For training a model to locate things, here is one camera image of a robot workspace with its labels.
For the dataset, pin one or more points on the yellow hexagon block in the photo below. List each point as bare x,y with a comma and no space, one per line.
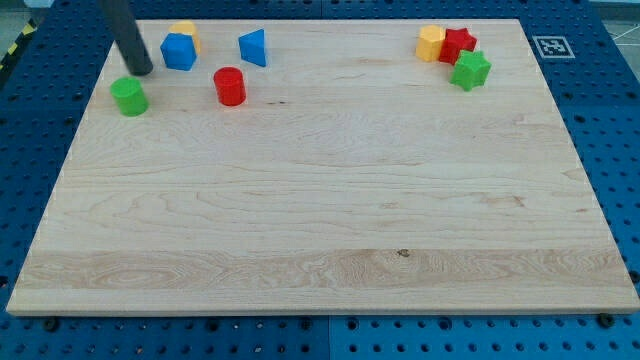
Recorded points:
429,43

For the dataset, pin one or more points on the wooden board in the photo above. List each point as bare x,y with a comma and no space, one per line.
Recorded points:
354,179

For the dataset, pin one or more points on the blue triangle block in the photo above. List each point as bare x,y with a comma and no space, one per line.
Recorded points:
252,48

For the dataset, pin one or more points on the green cylinder block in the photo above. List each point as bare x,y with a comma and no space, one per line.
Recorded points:
129,96

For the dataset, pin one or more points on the white fiducial marker tag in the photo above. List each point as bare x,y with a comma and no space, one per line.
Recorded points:
551,47

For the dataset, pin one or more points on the blue cube block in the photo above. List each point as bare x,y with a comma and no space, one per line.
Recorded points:
178,51

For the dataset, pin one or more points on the red cylinder block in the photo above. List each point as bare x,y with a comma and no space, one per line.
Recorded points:
230,87

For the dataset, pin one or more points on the yellow rounded block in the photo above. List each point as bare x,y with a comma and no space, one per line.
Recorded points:
187,27

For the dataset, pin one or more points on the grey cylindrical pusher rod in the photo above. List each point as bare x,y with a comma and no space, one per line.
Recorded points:
122,24

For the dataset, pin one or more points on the red star block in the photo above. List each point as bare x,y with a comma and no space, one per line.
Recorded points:
454,42

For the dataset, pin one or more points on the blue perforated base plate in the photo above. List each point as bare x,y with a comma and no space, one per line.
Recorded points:
53,74

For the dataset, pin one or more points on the green star block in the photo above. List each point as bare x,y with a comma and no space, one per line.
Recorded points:
470,70

